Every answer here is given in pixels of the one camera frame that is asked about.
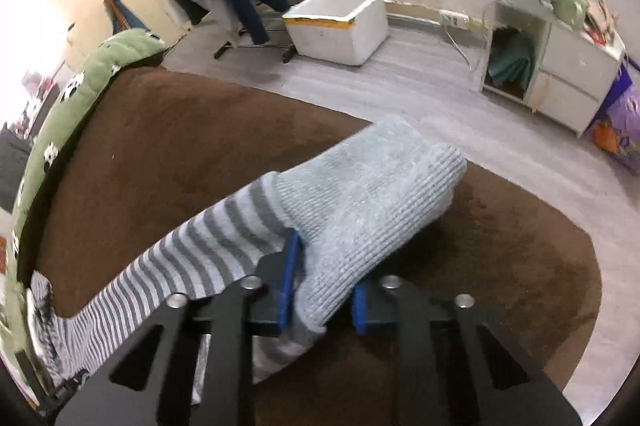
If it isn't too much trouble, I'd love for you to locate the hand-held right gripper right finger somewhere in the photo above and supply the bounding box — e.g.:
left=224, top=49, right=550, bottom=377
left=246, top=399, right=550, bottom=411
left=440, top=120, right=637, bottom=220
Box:
left=351, top=275, right=584, bottom=426

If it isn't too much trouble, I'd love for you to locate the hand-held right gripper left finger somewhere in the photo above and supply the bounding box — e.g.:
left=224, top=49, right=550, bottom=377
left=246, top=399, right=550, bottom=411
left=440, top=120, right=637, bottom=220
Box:
left=54, top=231, right=306, bottom=426

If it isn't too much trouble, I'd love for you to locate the grey striped sweater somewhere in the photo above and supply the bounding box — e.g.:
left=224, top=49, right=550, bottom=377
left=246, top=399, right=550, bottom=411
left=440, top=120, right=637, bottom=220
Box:
left=27, top=115, right=469, bottom=388

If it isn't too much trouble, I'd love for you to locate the metal clothes rack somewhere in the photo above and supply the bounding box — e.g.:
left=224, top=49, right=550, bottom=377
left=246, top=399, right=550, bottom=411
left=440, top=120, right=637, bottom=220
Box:
left=212, top=0, right=302, bottom=64

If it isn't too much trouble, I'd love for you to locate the brown bed blanket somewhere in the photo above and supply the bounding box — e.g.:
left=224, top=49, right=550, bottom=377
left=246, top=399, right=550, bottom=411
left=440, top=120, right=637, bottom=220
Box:
left=30, top=66, right=604, bottom=426

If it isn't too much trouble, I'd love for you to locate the white foam box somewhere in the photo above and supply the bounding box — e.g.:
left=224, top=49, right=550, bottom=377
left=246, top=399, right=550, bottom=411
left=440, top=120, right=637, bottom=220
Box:
left=281, top=0, right=391, bottom=67

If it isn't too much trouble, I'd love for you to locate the green panda print blanket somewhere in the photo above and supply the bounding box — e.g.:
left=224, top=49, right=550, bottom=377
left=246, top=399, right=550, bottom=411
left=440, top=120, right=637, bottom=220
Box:
left=0, top=28, right=169, bottom=357

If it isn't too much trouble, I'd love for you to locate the teal cloth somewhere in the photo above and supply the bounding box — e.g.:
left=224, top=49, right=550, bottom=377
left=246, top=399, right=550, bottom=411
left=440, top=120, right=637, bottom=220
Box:
left=487, top=33, right=536, bottom=87

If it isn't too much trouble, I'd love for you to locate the blue orange hanging bag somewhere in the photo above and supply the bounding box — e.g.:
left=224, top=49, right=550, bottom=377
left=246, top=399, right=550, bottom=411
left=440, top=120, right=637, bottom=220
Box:
left=104, top=0, right=151, bottom=34

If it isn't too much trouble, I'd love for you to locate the white drawer cabinet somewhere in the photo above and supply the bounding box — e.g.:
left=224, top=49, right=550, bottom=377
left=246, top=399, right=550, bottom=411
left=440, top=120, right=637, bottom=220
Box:
left=480, top=0, right=627, bottom=139

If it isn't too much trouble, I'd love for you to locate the purple printed bag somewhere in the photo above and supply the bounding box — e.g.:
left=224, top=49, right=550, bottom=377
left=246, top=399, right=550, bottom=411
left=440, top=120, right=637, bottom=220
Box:
left=590, top=56, right=640, bottom=177

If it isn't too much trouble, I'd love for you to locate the pale green kettle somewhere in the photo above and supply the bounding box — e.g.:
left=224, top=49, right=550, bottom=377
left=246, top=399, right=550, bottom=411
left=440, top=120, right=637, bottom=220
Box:
left=552, top=0, right=589, bottom=29

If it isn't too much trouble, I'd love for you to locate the pink clutter pile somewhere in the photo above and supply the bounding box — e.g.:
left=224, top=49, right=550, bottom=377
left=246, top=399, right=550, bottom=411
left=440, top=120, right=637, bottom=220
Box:
left=584, top=0, right=625, bottom=47

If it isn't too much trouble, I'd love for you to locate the white cable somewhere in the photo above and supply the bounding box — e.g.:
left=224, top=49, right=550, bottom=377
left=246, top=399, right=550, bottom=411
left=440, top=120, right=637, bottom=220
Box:
left=440, top=12, right=488, bottom=71

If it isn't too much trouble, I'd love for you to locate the white wall socket strip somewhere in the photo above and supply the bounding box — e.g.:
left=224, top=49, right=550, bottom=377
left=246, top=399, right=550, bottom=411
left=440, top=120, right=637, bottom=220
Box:
left=439, top=9, right=472, bottom=27

